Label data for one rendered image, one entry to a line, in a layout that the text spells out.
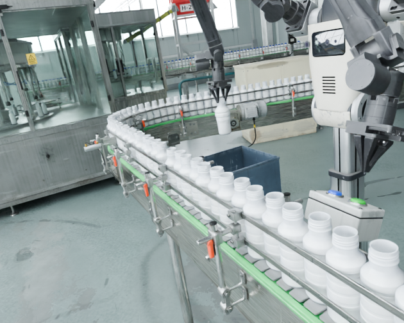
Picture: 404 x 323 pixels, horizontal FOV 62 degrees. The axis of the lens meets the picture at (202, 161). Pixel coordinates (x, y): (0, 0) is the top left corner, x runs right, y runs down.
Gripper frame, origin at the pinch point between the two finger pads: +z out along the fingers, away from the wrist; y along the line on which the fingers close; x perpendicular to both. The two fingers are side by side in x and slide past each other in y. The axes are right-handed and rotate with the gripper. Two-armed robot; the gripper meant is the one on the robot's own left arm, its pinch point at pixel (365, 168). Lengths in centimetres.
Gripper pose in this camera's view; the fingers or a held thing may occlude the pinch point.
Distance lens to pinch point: 77.0
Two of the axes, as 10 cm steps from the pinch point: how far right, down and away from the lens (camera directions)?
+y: 4.6, 2.1, -8.6
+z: -1.7, 9.8, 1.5
